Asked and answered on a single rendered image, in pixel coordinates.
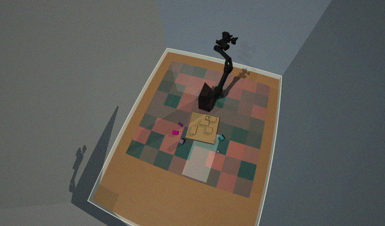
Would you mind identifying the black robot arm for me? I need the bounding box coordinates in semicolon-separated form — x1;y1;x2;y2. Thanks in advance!
208;31;233;99

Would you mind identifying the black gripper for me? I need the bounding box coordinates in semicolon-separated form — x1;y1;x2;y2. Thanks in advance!
223;35;238;45

